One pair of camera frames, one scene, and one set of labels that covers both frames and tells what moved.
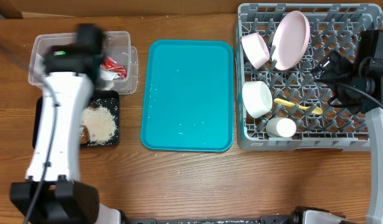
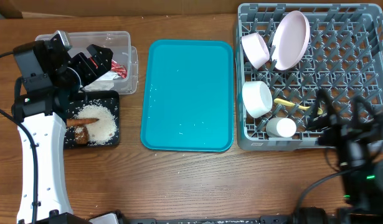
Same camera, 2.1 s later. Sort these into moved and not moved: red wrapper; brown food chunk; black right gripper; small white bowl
Moved: black right gripper
Not moved: small white bowl; red wrapper; brown food chunk
